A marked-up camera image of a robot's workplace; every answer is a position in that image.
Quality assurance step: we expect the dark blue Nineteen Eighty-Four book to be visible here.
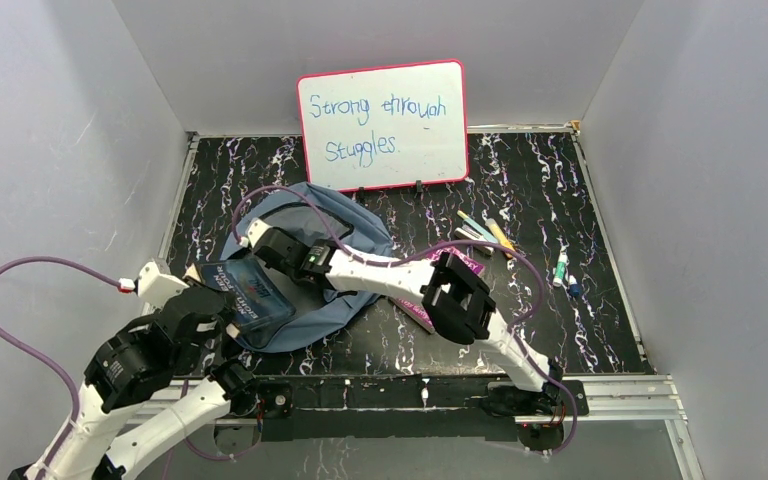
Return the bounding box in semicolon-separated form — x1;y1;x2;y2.
185;256;296;350

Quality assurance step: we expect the blue student backpack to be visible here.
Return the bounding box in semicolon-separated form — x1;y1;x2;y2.
220;182;393;353

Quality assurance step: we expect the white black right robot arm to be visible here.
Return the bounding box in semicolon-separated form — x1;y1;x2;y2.
245;220;563;414

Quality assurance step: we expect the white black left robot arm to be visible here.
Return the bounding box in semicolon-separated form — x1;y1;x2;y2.
9;284;259;479

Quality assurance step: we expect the purple Treehouse book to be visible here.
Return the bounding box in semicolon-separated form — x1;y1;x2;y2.
390;246;495;343

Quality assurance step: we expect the pink framed whiteboard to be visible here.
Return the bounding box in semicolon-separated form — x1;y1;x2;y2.
296;59;470;192

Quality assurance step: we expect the yellow highlighter pen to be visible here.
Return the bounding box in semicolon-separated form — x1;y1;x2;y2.
485;218;515;259

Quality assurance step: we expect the green white glue stick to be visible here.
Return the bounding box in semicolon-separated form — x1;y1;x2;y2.
552;251;568;288

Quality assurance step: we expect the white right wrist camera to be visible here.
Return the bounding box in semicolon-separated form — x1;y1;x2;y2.
237;218;272;249

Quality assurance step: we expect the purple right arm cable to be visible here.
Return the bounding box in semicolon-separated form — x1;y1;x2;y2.
231;185;580;456

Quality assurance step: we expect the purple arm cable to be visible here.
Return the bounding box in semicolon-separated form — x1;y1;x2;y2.
231;185;580;456
0;256;135;480

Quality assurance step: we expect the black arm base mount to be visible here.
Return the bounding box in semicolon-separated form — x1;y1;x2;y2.
216;374;590;452

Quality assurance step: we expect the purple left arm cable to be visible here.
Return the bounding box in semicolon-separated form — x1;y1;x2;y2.
0;256;135;480

